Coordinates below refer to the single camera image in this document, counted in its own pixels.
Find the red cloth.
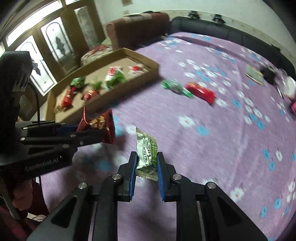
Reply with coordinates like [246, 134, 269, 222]
[0, 178, 50, 241]

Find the white and green snack packet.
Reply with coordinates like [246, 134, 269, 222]
[135, 127, 159, 181]

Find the floral cushion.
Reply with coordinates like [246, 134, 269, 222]
[80, 38, 116, 66]

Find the black cable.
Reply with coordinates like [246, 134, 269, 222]
[27, 82, 42, 122]

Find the beige biscuit packet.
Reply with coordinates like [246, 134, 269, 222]
[54, 93, 70, 114]

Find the person's left hand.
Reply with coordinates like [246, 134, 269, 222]
[13, 178, 34, 212]

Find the dark red gold-print snack packet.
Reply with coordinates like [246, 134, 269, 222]
[81, 89, 101, 101]
[76, 108, 117, 145]

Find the wooden glass-panel door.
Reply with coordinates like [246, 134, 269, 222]
[0, 0, 104, 98]

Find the shallow cardboard box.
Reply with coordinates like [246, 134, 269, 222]
[46, 47, 159, 121]

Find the small bright red snack packet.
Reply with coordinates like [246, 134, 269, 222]
[185, 81, 216, 105]

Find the red cartoon snack packet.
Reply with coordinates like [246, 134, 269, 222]
[62, 86, 77, 108]

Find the small green snack packet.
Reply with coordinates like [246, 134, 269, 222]
[69, 76, 85, 88]

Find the thin book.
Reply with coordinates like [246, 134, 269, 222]
[245, 64, 265, 86]

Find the green twist-wrapped candy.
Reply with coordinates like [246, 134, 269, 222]
[161, 79, 195, 99]

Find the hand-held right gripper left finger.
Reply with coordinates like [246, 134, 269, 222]
[26, 151, 139, 241]

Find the large green snack packet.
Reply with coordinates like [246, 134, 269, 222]
[105, 70, 127, 88]

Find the white packet with red label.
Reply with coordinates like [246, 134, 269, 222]
[107, 66, 124, 76]
[128, 65, 146, 76]

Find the brown armchair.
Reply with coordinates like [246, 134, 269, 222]
[106, 13, 170, 50]

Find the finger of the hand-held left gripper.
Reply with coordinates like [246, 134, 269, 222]
[55, 124, 80, 136]
[69, 129, 105, 147]

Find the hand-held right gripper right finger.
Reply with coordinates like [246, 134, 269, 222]
[157, 152, 269, 241]

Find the white round container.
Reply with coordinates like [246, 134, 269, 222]
[281, 75, 296, 98]

